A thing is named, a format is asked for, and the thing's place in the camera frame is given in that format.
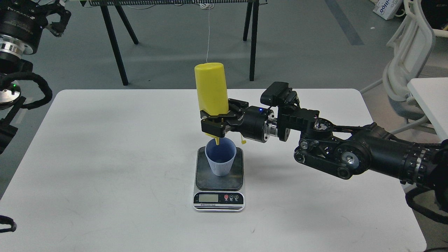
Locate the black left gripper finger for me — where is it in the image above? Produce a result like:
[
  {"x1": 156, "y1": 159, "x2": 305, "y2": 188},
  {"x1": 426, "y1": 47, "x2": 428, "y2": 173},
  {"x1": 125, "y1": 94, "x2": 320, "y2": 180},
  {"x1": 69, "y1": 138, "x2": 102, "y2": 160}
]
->
[{"x1": 38, "y1": 2, "x2": 71, "y2": 37}]

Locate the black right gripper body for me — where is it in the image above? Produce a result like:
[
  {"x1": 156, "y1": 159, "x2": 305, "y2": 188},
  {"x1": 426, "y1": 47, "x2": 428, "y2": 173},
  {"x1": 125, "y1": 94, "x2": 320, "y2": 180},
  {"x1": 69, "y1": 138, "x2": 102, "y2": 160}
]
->
[{"x1": 233, "y1": 106, "x2": 275, "y2": 142}]

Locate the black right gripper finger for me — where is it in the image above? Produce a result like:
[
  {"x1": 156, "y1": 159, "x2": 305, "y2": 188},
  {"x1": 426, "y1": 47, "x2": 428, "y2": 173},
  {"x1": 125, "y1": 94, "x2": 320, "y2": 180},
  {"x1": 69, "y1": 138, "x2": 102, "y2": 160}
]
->
[
  {"x1": 200, "y1": 98, "x2": 249, "y2": 119},
  {"x1": 201, "y1": 117, "x2": 236, "y2": 138}
]

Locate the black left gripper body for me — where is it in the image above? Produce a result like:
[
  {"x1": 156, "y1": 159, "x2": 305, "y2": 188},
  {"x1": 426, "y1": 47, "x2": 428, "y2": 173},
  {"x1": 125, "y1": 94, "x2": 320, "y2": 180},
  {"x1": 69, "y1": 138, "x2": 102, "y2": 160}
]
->
[{"x1": 1, "y1": 7, "x2": 48, "y2": 56}]

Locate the blue plastic cup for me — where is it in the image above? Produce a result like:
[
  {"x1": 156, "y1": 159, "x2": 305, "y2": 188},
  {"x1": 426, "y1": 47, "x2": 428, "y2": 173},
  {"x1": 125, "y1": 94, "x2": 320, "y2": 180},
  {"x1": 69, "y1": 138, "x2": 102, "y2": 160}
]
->
[{"x1": 205, "y1": 138, "x2": 237, "y2": 176}]

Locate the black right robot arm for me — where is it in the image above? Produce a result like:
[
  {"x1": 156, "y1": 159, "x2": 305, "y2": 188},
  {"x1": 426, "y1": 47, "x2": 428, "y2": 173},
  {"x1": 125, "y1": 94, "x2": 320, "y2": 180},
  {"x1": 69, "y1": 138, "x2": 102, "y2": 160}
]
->
[{"x1": 200, "y1": 97, "x2": 447, "y2": 224}]

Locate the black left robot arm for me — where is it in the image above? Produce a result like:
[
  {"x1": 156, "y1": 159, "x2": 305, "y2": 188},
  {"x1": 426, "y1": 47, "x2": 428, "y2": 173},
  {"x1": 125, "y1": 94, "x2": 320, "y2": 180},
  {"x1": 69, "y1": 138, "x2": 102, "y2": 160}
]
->
[{"x1": 0, "y1": 0, "x2": 71, "y2": 153}]

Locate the digital kitchen scale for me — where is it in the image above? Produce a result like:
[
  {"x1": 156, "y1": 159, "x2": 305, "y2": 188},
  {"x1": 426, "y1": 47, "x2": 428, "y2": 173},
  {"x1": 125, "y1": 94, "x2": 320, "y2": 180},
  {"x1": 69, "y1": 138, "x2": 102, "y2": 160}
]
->
[{"x1": 192, "y1": 147, "x2": 245, "y2": 212}]

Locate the black trestle table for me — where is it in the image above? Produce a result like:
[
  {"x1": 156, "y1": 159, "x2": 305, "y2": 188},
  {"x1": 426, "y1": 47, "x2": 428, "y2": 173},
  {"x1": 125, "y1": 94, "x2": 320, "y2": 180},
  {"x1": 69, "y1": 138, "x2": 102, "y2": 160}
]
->
[{"x1": 79, "y1": 0, "x2": 267, "y2": 86}]

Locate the white office chair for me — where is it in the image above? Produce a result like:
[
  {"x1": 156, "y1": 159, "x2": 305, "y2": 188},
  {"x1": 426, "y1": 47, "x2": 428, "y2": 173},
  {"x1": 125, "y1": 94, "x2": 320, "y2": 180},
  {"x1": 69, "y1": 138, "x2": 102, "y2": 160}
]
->
[{"x1": 360, "y1": 0, "x2": 440, "y2": 134}]

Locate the white cardboard box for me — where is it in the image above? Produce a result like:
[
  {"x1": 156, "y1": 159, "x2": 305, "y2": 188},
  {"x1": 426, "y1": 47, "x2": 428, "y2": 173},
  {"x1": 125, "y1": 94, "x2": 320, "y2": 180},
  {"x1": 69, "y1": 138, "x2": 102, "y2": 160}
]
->
[{"x1": 372, "y1": 0, "x2": 403, "y2": 20}]

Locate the white side table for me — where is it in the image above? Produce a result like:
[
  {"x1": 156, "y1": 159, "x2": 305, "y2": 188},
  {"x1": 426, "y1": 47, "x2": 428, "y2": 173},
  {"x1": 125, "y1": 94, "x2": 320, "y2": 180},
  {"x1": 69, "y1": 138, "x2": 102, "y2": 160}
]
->
[{"x1": 407, "y1": 77, "x2": 448, "y2": 140}]

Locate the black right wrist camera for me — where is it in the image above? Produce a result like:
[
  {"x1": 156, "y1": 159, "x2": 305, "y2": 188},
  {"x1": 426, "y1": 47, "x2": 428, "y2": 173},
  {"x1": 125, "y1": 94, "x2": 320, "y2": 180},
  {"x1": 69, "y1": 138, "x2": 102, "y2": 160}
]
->
[{"x1": 260, "y1": 82, "x2": 299, "y2": 107}]

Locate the white hanging cable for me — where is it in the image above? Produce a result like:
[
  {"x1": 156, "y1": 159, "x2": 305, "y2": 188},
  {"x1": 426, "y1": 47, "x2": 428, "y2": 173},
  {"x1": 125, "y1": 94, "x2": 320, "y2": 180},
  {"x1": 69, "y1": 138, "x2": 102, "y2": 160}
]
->
[{"x1": 200, "y1": 3, "x2": 215, "y2": 63}]

